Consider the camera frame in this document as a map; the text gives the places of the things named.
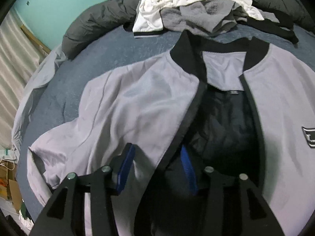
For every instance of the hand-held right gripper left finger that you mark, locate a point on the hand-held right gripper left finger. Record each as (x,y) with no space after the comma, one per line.
(125,167)

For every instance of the grey garment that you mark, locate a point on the grey garment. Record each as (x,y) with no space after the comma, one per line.
(196,17)

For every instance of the white plastic bag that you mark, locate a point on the white plastic bag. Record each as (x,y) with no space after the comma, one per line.
(7,154)

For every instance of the brown cardboard box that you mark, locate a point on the brown cardboard box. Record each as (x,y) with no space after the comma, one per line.
(14,194)

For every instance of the beige curtain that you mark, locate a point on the beige curtain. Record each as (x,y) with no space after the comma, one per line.
(12,78)

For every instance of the grey and black jacket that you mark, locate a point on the grey and black jacket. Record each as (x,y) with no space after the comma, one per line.
(135,103)

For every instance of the dark grey duvet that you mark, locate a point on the dark grey duvet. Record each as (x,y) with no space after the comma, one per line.
(98,22)

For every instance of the black garment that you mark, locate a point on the black garment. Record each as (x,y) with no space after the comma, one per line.
(278,27)

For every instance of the white garment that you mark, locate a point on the white garment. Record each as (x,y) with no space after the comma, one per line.
(152,12)

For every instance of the light grey bedsheet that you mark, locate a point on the light grey bedsheet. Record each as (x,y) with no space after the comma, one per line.
(32,91)

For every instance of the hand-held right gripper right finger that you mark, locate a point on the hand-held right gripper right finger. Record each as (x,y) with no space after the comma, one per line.
(189,169)

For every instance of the wooden frame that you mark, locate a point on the wooden frame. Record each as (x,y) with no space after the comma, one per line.
(37,40)

